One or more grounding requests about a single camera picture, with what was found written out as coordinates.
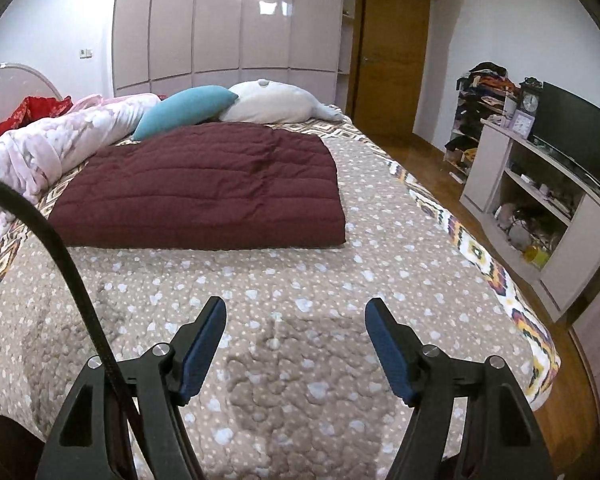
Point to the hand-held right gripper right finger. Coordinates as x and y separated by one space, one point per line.
390 350

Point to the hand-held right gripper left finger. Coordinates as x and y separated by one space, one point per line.
205 350

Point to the maroon quilted puffer jacket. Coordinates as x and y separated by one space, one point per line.
205 185

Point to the cluttered clothes rack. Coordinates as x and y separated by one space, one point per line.
480 95

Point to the beige patterned bedspread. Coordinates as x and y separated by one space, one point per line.
280 285

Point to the grey bag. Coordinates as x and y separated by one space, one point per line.
519 236

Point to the yellow container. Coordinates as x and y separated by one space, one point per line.
537 256

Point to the white tv cabinet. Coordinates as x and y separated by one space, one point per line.
485 170

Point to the teal pillow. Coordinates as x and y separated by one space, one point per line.
180 110

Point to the white plush pillow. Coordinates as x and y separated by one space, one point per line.
275 102

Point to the pink white floral blanket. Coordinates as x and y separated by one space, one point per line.
45 145

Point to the pink square clock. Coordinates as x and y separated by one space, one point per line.
521 124

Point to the black mantel clock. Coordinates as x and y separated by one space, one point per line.
530 103

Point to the black flat television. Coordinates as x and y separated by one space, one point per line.
575 130

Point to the wooden door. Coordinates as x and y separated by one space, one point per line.
390 60

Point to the red cloth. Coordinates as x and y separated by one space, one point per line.
35 110

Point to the curved clear headboard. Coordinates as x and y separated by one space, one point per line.
30 70

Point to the glossy white wardrobe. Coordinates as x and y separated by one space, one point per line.
220 20

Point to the wall light switch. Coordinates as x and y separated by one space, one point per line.
85 52

